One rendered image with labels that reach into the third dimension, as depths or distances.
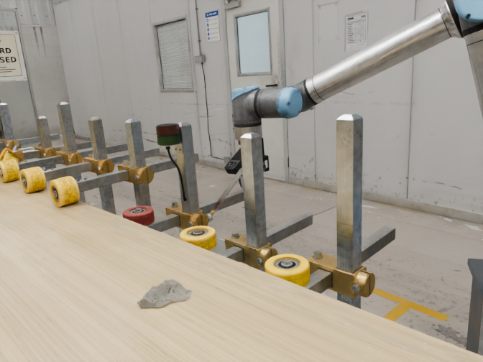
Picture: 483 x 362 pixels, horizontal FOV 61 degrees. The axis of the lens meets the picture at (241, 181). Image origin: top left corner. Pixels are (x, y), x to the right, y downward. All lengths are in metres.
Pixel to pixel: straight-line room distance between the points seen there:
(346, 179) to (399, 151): 2.98
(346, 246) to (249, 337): 0.32
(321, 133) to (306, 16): 1.13
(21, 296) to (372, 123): 3.39
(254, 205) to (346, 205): 0.24
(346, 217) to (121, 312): 0.43
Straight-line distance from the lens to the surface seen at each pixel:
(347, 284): 0.85
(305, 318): 0.62
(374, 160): 3.89
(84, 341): 0.64
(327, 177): 4.24
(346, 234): 0.82
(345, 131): 0.76
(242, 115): 1.30
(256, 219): 0.96
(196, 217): 1.13
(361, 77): 1.30
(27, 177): 1.48
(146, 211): 1.10
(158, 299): 0.67
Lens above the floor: 1.25
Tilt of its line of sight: 15 degrees down
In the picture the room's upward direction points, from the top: 4 degrees counter-clockwise
